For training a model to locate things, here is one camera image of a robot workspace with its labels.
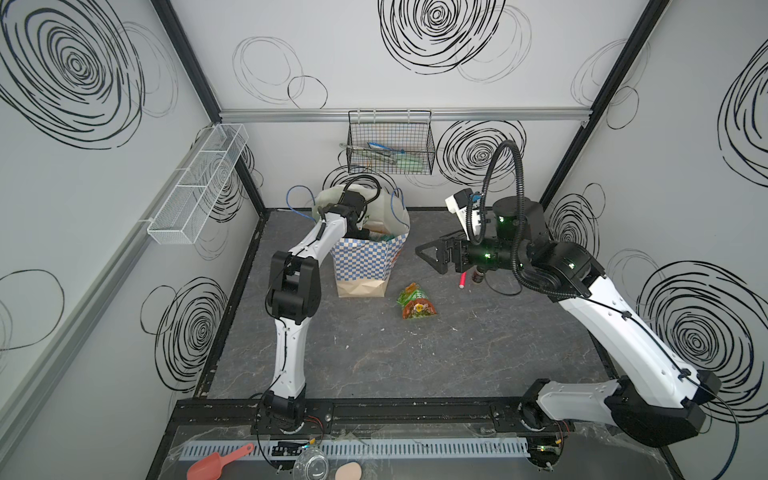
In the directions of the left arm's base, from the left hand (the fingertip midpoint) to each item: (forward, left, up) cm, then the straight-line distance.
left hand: (361, 242), depth 100 cm
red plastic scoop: (-61, +28, -5) cm, 67 cm away
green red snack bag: (-20, -18, -2) cm, 27 cm away
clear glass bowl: (-60, +6, -8) cm, 60 cm away
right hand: (-24, -18, +31) cm, 43 cm away
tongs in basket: (+17, -5, +25) cm, 31 cm away
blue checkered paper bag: (-14, -3, +8) cm, 16 cm away
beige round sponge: (-60, -3, -6) cm, 61 cm away
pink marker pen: (-8, -35, -7) cm, 36 cm away
